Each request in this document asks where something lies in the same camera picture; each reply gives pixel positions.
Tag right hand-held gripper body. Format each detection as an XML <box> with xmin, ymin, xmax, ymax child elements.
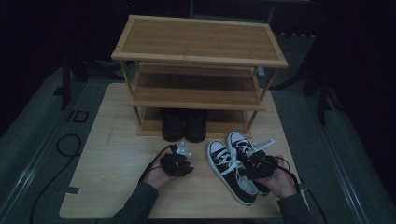
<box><xmin>241</xmin><ymin>138</ymin><xmax>278</xmax><ymax>180</ymax></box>

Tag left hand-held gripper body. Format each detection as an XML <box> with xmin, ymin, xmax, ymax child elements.
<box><xmin>160</xmin><ymin>142</ymin><xmax>194</xmax><ymax>177</ymax></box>

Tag black white canvas sneaker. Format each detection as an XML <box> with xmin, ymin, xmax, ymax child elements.
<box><xmin>206</xmin><ymin>139</ymin><xmax>260</xmax><ymax>207</ymax></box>
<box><xmin>226</xmin><ymin>131</ymin><xmax>272</xmax><ymax>196</ymax></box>

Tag wooden shoe rack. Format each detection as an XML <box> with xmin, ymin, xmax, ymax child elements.
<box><xmin>110</xmin><ymin>14</ymin><xmax>289</xmax><ymax>140</ymax></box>

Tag person's left hand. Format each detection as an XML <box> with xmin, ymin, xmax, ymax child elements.
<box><xmin>143</xmin><ymin>154</ymin><xmax>176</xmax><ymax>191</ymax></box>

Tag person's right hand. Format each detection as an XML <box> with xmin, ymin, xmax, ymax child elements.
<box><xmin>255</xmin><ymin>155</ymin><xmax>298</xmax><ymax>200</ymax></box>

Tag black metal stand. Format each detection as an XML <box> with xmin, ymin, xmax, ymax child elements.
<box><xmin>52</xmin><ymin>54</ymin><xmax>124</xmax><ymax>112</ymax></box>
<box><xmin>270</xmin><ymin>59</ymin><xmax>344</xmax><ymax>127</ymax></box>

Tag left hand-held gripper cable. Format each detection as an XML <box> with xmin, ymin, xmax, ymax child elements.
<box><xmin>139</xmin><ymin>144</ymin><xmax>176</xmax><ymax>183</ymax></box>

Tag black floor cable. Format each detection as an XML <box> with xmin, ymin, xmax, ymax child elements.
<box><xmin>29</xmin><ymin>133</ymin><xmax>82</xmax><ymax>224</ymax></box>

